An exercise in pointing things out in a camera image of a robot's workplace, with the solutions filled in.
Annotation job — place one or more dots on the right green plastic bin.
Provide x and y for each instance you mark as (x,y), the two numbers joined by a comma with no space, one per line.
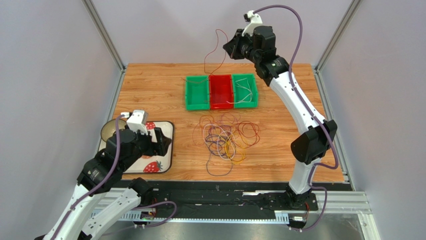
(245,91)

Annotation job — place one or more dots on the red plastic bin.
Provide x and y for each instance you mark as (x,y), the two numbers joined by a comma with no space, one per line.
(221,94)

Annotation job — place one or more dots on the beige ceramic bowl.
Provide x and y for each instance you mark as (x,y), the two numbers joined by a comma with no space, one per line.
(109,129)

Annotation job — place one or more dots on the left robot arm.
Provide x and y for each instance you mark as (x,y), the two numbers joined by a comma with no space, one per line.
(99,175)

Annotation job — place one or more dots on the left green plastic bin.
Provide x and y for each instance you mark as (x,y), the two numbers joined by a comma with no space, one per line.
(197,93)

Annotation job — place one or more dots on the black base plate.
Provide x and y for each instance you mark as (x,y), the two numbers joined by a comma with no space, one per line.
(221,200)

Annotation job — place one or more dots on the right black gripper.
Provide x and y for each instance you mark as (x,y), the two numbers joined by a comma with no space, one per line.
(234,46)

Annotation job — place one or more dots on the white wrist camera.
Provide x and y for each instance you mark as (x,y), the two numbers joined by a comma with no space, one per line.
(253,20)
(136,121)

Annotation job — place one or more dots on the strawberry print white tray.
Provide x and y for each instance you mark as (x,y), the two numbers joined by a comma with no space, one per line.
(159,164)

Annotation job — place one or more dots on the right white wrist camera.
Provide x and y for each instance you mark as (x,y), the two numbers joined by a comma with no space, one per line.
(253,20)

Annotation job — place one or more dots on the aluminium frame rail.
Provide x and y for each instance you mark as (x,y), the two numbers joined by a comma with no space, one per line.
(94,215)

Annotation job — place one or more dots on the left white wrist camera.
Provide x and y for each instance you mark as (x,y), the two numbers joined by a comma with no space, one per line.
(136,121)

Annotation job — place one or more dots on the green plastic bin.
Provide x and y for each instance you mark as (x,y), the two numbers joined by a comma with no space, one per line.
(245,91)
(197,93)

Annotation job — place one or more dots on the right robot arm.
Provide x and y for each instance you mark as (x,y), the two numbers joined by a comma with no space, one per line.
(316,133)

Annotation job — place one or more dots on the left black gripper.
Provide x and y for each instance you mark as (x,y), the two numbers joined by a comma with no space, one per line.
(161,147)

